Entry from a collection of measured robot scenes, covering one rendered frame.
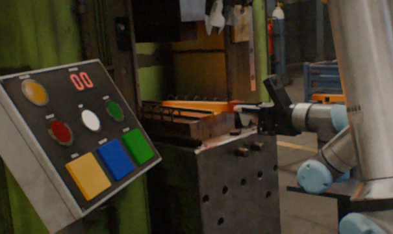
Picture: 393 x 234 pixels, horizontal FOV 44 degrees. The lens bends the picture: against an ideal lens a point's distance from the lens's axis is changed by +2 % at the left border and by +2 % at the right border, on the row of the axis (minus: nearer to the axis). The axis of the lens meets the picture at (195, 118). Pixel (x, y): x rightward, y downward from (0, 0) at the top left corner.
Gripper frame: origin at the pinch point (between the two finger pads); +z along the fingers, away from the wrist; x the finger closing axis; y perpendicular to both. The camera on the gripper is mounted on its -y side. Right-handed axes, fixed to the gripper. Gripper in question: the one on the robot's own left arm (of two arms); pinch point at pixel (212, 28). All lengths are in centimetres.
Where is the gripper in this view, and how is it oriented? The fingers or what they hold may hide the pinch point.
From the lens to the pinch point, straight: 126.7
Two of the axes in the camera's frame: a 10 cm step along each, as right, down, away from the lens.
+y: 6.6, 5.2, -5.4
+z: -2.5, 8.3, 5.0
